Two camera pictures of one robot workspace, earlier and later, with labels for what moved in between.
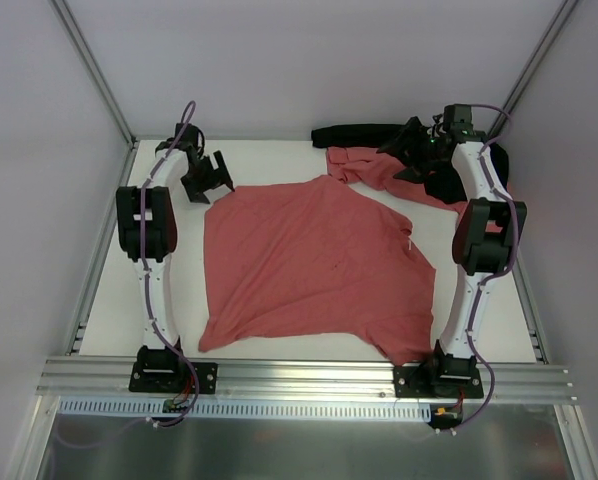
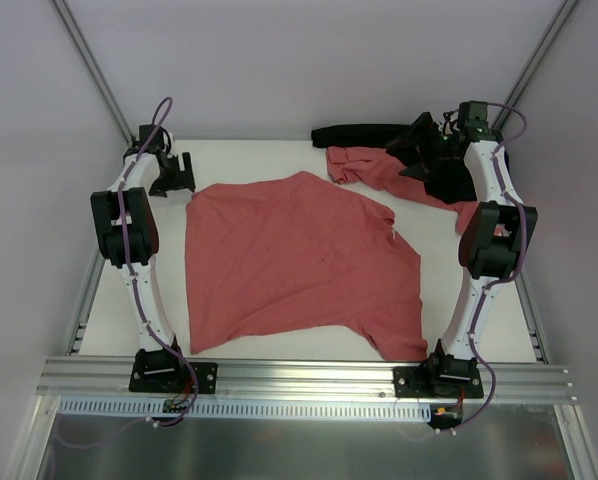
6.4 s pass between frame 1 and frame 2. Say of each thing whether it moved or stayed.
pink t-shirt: moved
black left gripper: moved
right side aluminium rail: stayed
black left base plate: stayed
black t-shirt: stayed
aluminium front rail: stayed
